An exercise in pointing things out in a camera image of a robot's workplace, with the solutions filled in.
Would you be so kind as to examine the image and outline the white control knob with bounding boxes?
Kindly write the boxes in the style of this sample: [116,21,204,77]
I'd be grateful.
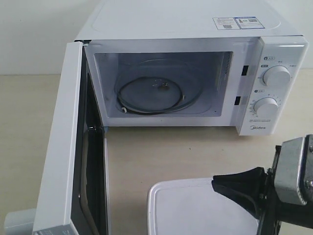
[253,97,279,117]
[263,66,291,87]

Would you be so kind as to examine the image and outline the upper white control knob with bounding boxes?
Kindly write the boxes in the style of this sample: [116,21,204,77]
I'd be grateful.
[263,66,291,87]

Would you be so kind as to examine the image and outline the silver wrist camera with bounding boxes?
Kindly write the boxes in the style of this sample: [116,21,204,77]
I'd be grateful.
[274,135,313,206]

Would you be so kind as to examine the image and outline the black turntable roller ring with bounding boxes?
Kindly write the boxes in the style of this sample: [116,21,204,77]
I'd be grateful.
[118,77,185,115]

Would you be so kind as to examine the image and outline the white microwave door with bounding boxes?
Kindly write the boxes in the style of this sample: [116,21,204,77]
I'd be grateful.
[33,40,111,235]

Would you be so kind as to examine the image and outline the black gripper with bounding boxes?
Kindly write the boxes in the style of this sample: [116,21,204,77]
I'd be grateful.
[212,146,313,235]

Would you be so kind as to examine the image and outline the white plastic lidded container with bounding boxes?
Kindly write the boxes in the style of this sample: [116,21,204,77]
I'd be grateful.
[147,178,258,235]

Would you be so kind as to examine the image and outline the glass turntable plate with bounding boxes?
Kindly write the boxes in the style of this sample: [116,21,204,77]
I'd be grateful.
[114,59,203,116]

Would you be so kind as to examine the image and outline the lower white control knob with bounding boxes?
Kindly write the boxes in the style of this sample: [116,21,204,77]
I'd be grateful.
[253,97,279,117]

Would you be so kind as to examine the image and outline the white microwave oven body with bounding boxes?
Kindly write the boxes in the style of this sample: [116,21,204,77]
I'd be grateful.
[76,0,308,136]

